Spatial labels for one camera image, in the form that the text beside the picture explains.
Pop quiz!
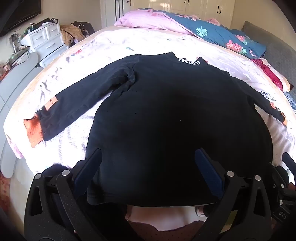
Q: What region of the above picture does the white door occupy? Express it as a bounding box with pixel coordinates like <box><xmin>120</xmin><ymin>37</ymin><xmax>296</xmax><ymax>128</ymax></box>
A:
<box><xmin>102</xmin><ymin>0</ymin><xmax>131</xmax><ymax>28</ymax></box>

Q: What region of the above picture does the grey padded headboard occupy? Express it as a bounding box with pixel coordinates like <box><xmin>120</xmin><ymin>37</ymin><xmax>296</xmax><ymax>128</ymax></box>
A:
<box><xmin>240</xmin><ymin>21</ymin><xmax>296</xmax><ymax>93</ymax></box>

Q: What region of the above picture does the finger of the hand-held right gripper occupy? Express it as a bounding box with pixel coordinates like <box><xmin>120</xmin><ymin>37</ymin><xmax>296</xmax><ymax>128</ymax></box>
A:
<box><xmin>281</xmin><ymin>154</ymin><xmax>296</xmax><ymax>174</ymax></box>

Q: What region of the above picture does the blue floral quilt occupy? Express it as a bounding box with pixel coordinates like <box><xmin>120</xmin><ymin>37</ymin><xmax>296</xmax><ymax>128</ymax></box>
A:
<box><xmin>162</xmin><ymin>10</ymin><xmax>266</xmax><ymax>58</ymax></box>

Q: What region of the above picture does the black bag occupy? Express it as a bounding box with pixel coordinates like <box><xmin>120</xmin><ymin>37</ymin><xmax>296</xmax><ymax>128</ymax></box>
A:
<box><xmin>70</xmin><ymin>21</ymin><xmax>95</xmax><ymax>39</ymax></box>

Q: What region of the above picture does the black sweater with orange cuffs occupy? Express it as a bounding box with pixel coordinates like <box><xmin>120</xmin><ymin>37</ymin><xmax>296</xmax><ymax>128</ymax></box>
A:
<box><xmin>23</xmin><ymin>51</ymin><xmax>288</xmax><ymax>206</ymax></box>

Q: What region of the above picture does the black television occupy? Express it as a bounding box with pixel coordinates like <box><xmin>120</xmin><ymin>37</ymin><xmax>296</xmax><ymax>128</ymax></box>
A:
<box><xmin>0</xmin><ymin>0</ymin><xmax>42</xmax><ymax>36</ymax></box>

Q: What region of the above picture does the dark patterned pillow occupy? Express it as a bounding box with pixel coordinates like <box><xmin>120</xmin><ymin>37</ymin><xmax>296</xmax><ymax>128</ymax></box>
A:
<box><xmin>283</xmin><ymin>91</ymin><xmax>296</xmax><ymax>109</ymax></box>

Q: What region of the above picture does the pink pillow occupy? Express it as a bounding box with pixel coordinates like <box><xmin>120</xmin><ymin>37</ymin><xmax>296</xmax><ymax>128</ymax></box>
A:
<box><xmin>114</xmin><ymin>8</ymin><xmax>197</xmax><ymax>35</ymax></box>

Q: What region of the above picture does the red floral pillow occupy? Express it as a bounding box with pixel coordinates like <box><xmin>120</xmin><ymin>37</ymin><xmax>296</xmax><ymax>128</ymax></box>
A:
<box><xmin>251</xmin><ymin>58</ymin><xmax>294</xmax><ymax>92</ymax></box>

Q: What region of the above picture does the brown cloth pile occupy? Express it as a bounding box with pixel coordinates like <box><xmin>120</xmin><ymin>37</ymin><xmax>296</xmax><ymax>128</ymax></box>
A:
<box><xmin>60</xmin><ymin>24</ymin><xmax>85</xmax><ymax>45</ymax></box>

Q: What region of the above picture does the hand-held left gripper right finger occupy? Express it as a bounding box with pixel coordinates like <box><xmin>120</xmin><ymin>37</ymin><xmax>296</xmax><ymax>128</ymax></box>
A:
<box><xmin>194</xmin><ymin>148</ymin><xmax>271</xmax><ymax>241</ymax></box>

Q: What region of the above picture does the white drawer cabinet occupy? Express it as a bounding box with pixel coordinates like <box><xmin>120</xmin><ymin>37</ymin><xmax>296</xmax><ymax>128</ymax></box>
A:
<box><xmin>21</xmin><ymin>20</ymin><xmax>67</xmax><ymax>67</ymax></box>

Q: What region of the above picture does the grey bed frame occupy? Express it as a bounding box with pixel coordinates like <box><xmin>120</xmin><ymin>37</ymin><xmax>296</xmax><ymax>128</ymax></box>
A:
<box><xmin>0</xmin><ymin>52</ymin><xmax>44</xmax><ymax>179</ymax></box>

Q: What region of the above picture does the white wardrobe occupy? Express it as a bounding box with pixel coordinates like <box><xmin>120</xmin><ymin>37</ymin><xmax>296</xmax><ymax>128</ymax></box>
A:
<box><xmin>129</xmin><ymin>0</ymin><xmax>234</xmax><ymax>29</ymax></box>

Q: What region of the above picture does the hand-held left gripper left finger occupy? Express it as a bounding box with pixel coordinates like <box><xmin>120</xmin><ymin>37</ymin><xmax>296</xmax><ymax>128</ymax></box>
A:
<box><xmin>24</xmin><ymin>148</ymin><xmax>109</xmax><ymax>241</ymax></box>

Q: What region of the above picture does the lilac printed bedsheet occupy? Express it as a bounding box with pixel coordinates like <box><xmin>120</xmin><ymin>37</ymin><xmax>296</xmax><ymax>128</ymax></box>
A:
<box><xmin>4</xmin><ymin>26</ymin><xmax>296</xmax><ymax>174</ymax></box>

